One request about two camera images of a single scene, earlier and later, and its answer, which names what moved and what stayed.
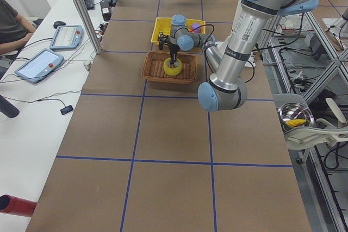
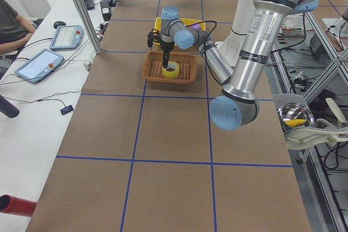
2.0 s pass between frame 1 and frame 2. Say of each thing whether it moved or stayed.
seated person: stayed
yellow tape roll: moved
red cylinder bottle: stayed
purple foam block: stayed
